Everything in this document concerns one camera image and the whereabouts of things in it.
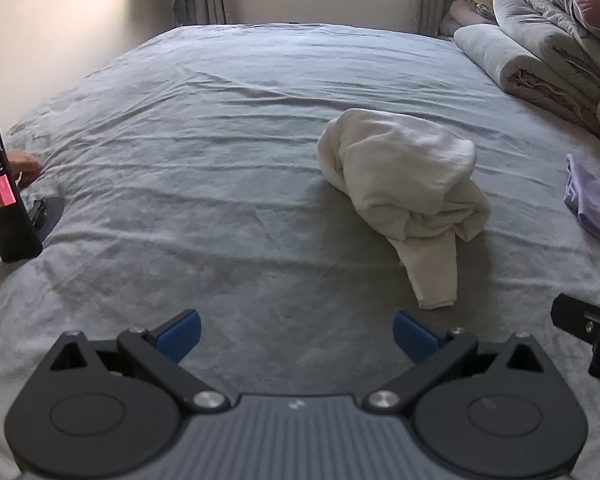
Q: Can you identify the white rolled quilt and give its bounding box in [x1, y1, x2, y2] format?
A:
[453, 25, 600, 136]

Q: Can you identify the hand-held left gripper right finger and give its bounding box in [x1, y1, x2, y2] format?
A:
[364, 310, 551, 415]

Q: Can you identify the black smartphone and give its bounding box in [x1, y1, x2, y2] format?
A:
[0, 112, 44, 264]

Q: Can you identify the grey folded quilt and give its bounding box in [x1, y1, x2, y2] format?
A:
[494, 0, 600, 121]

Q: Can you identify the white garment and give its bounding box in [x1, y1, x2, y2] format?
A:
[316, 108, 492, 309]

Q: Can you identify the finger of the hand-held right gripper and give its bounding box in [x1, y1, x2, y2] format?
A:
[551, 294, 600, 336]

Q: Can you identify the grey bed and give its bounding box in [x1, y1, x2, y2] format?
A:
[0, 22, 600, 480]

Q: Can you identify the folded purple garment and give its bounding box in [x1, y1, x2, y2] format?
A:
[564, 154, 600, 255]

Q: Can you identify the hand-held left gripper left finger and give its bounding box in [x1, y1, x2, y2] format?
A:
[47, 309, 231, 415]

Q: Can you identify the pink rolled cloth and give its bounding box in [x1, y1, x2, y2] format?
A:
[440, 0, 496, 36]

